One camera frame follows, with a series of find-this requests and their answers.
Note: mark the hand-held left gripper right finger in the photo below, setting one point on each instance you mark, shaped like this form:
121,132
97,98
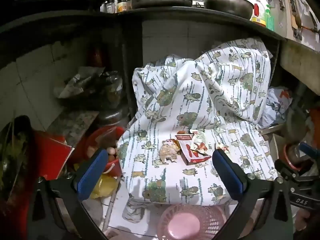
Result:
228,175

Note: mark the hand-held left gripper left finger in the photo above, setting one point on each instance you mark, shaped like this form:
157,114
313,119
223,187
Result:
92,173

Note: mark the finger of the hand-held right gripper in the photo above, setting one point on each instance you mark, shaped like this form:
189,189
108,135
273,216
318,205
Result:
290,168
309,150

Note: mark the small white torn wrapper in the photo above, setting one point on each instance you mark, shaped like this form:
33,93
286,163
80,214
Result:
223,148

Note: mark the red and white snack wrapper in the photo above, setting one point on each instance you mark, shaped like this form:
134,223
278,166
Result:
193,151

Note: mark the brown snack wrapper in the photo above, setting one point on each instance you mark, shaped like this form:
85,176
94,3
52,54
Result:
168,152

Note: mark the pink plastic mesh basket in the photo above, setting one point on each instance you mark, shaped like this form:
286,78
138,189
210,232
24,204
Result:
185,227

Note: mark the person's right hand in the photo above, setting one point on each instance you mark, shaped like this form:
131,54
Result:
307,220

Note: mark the red rimmed container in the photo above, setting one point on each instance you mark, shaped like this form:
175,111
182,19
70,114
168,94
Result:
291,155

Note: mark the yellow plastic bag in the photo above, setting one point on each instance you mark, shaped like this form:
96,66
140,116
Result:
106,186

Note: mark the red plastic basin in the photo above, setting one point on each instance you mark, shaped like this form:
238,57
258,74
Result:
100,138

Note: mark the red box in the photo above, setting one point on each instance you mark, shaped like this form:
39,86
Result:
51,155

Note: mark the speckled stone slab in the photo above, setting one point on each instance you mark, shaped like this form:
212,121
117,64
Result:
72,127

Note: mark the blue and white plastic bag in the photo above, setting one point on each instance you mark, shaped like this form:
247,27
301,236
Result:
276,102

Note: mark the dark gas cylinder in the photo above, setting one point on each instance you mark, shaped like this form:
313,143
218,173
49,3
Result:
112,115

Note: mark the green leafy vegetables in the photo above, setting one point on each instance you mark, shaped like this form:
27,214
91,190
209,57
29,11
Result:
15,155

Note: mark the clear crumpled plastic bag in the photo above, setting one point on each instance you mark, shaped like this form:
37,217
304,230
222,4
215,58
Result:
82,82

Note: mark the concrete sink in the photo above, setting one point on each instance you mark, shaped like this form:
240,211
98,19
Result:
297,55

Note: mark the cat print white cloth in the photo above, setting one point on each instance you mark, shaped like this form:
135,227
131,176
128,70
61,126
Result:
175,92

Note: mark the green plastic bottle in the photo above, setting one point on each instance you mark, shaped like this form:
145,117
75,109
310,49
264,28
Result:
270,18

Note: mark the hanging wooden cutting board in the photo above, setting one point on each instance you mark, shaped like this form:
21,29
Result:
295,10

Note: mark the yellow cooking oil bottle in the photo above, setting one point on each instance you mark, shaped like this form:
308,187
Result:
258,13

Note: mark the black stone counter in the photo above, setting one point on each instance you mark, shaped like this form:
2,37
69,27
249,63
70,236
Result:
200,13

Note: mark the dark metal wok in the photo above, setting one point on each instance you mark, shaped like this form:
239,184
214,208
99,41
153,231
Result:
227,5

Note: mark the spice jar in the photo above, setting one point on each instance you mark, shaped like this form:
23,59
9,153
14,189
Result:
110,7
121,5

